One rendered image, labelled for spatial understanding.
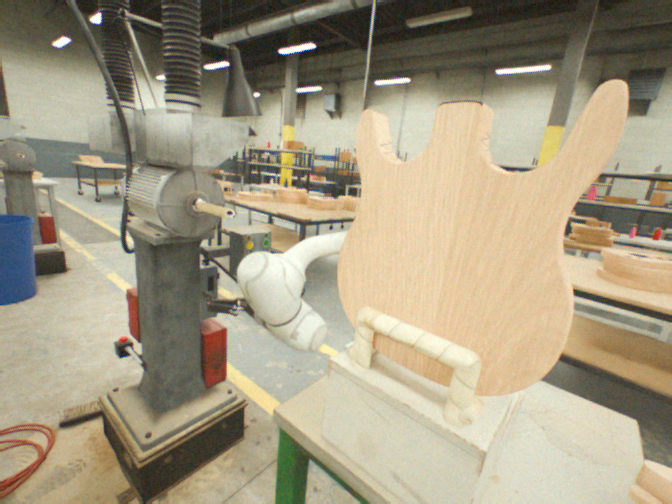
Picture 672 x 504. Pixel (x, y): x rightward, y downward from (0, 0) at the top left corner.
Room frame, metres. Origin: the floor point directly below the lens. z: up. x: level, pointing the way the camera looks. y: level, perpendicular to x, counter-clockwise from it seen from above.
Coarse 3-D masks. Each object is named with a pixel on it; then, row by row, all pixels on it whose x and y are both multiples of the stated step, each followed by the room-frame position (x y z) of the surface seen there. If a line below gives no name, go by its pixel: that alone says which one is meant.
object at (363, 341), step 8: (360, 320) 0.47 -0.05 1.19; (360, 328) 0.47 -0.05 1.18; (368, 328) 0.47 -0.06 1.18; (360, 336) 0.47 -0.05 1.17; (368, 336) 0.47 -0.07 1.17; (360, 344) 0.47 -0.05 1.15; (368, 344) 0.47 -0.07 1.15; (360, 352) 0.47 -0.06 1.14; (368, 352) 0.47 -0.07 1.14; (352, 360) 0.48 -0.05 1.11; (360, 360) 0.47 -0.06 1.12; (368, 360) 0.47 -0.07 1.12; (360, 368) 0.47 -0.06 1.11; (368, 368) 0.47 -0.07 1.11
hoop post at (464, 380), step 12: (456, 372) 0.37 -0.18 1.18; (468, 372) 0.36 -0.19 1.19; (456, 384) 0.37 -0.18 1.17; (468, 384) 0.36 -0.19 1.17; (456, 396) 0.36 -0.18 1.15; (468, 396) 0.36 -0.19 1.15; (444, 408) 0.38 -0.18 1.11; (456, 408) 0.36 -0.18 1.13; (444, 420) 0.37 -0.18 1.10; (456, 420) 0.36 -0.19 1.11
